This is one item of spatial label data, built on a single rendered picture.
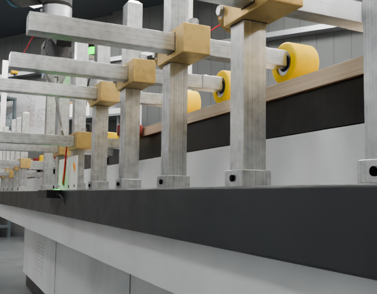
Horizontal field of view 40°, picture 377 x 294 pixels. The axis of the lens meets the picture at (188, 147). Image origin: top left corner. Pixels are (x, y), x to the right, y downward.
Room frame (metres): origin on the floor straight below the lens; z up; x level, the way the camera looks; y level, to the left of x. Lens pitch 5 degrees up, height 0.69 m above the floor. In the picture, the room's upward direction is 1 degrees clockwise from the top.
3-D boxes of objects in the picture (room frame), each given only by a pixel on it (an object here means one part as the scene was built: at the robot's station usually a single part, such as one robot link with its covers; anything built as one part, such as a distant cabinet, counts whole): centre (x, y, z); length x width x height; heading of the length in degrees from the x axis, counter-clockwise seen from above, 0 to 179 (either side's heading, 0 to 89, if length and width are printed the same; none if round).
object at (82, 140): (1.58, 0.33, 0.84); 0.13 x 0.06 x 0.05; 25
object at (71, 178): (1.62, 0.37, 0.75); 0.26 x 0.01 x 0.10; 25
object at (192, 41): (0.90, 0.02, 0.94); 0.13 x 0.06 x 0.05; 25
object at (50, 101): (2.06, 0.55, 0.92); 0.05 x 0.04 x 0.45; 25
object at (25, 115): (2.73, 0.86, 0.88); 0.03 x 0.03 x 0.48; 25
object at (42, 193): (1.64, 0.43, 0.68); 0.22 x 0.05 x 0.05; 25
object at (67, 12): (1.57, 0.42, 1.24); 0.10 x 0.09 x 0.05; 115
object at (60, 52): (1.58, 0.42, 1.15); 0.09 x 0.08 x 0.12; 25
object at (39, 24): (0.88, 0.02, 0.95); 0.50 x 0.04 x 0.04; 115
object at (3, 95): (3.94, 1.38, 1.20); 0.11 x 0.09 x 1.00; 115
